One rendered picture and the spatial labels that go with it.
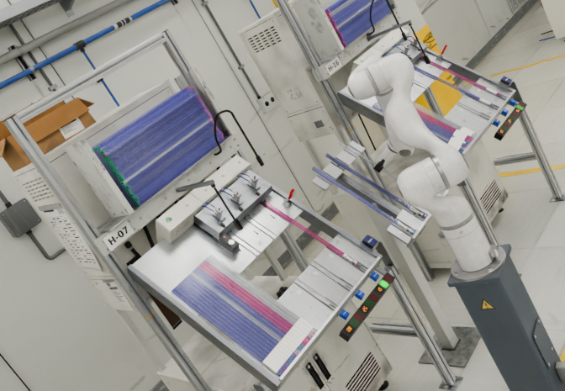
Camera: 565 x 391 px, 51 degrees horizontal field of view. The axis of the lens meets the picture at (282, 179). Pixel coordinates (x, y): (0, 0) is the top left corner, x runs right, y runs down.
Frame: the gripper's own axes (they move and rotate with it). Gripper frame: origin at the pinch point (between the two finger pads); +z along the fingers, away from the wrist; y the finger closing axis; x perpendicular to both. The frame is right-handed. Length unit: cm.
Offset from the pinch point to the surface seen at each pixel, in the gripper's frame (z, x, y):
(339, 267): 7, 14, 51
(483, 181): 48, 48, -94
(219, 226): 12, -31, 69
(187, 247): 20, -35, 82
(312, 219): 13.3, -6.9, 36.1
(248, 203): 12, -30, 53
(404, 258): 20.9, 34.4, 13.6
